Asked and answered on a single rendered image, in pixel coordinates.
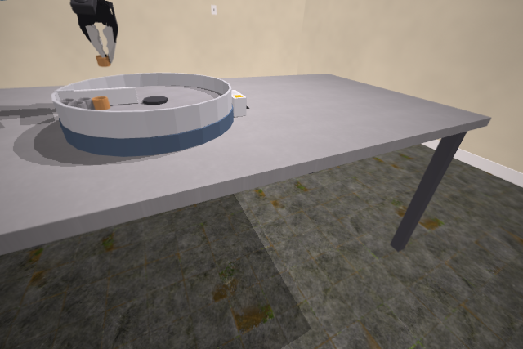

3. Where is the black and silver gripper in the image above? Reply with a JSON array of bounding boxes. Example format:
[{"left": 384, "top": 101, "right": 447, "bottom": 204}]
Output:
[{"left": 77, "top": 0, "right": 118, "bottom": 64}]

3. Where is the bronze bushing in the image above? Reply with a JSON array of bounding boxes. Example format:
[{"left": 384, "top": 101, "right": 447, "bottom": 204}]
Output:
[
  {"left": 96, "top": 55, "right": 111, "bottom": 67},
  {"left": 92, "top": 96, "right": 110, "bottom": 110}
]

